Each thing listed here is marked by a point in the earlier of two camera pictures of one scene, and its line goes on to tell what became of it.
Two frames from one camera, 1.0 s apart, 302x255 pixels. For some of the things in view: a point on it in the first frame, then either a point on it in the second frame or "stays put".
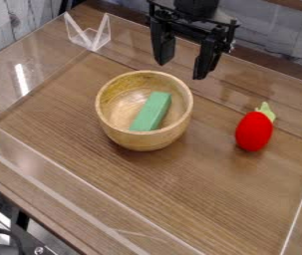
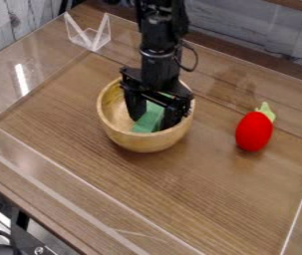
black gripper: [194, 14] -> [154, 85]
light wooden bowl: [116, 103] stays put
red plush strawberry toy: [254, 127] stays put
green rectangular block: [151, 112] stays put
